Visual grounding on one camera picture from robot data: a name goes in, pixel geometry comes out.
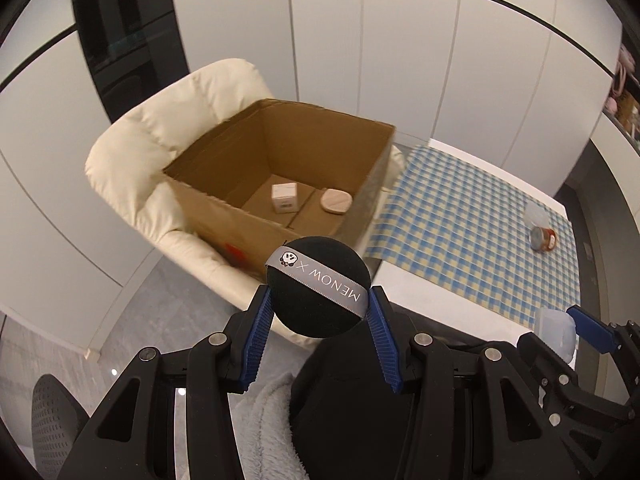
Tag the white table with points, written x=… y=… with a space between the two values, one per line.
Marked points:
x=450 y=300

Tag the cardboard box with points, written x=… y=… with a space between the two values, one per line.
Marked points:
x=300 y=140

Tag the person's black pants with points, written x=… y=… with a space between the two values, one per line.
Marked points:
x=340 y=360

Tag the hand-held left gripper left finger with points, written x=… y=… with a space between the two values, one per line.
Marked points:
x=255 y=345

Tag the black powder puff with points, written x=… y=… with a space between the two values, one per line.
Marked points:
x=320 y=305

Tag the cream padded armchair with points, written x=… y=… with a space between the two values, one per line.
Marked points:
x=135 y=160

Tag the black glass cabinet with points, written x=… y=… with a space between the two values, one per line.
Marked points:
x=125 y=35

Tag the blue yellow checkered tablecloth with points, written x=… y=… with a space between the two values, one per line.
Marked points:
x=450 y=220

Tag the beige square carton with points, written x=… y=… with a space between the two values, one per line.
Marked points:
x=285 y=197

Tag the brown paw print box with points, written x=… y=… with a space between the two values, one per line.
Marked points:
x=629 y=112

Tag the pink plush toy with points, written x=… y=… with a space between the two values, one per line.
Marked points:
x=610 y=106

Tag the black mesh office chair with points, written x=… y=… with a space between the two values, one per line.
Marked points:
x=55 y=420

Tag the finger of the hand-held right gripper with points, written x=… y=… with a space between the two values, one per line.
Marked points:
x=592 y=327
x=535 y=355

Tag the beige makeup puff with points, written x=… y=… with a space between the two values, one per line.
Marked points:
x=336 y=201

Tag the translucent plastic container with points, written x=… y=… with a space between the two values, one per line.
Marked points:
x=536 y=215

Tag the white fluffy blanket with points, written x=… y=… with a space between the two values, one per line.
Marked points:
x=265 y=425

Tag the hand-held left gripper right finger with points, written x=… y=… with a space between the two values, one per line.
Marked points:
x=385 y=345

